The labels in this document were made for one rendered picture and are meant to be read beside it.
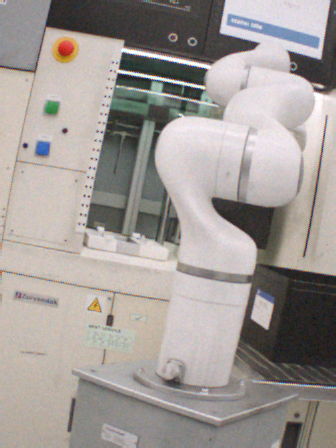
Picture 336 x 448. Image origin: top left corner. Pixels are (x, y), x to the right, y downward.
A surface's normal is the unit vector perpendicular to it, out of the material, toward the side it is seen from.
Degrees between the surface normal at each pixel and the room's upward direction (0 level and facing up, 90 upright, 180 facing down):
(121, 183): 90
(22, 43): 90
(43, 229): 90
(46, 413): 90
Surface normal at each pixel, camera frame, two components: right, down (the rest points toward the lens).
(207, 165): -0.18, 0.22
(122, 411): -0.55, -0.06
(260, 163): -0.14, -0.02
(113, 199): 0.19, 0.09
